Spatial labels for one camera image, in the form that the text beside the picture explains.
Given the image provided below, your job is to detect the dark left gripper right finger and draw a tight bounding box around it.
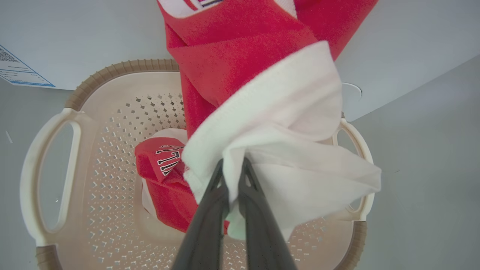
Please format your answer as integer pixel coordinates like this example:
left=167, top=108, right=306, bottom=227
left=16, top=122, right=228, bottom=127
left=238, top=157, right=299, bottom=270

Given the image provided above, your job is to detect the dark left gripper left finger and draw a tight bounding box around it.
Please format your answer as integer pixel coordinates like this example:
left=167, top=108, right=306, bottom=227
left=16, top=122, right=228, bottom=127
left=171, top=159, right=230, bottom=270

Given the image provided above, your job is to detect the red garment with black lettering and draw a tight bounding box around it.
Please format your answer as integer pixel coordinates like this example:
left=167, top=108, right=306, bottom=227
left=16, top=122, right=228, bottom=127
left=134, top=128, right=230, bottom=235

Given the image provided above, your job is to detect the red and white garment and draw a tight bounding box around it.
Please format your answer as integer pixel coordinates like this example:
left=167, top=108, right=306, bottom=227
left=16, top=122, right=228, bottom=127
left=157, top=0, right=382, bottom=241

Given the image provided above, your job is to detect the cream perforated laundry basket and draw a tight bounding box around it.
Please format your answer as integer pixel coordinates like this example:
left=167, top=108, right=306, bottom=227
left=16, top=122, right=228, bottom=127
left=19, top=59, right=376, bottom=270

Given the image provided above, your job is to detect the round white filter cover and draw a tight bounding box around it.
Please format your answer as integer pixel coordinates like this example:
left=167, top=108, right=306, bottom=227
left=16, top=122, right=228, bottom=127
left=341, top=82, right=363, bottom=102

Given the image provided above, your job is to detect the blue energy label sticker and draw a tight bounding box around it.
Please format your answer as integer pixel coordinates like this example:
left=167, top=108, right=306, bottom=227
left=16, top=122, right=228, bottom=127
left=0, top=45, right=56, bottom=88

